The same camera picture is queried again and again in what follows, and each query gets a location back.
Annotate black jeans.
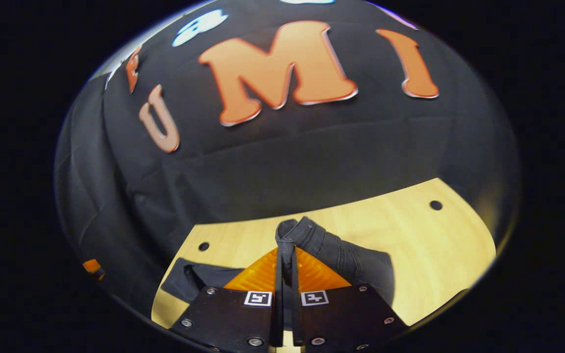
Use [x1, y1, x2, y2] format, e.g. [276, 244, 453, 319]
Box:
[161, 217, 396, 329]

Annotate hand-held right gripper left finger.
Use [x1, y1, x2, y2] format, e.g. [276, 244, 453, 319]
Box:
[170, 248, 283, 351]

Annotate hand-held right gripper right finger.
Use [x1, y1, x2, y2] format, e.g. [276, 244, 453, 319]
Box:
[291, 246, 409, 351]

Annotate black backdrop cloth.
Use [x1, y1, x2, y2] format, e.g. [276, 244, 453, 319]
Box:
[54, 0, 521, 304]

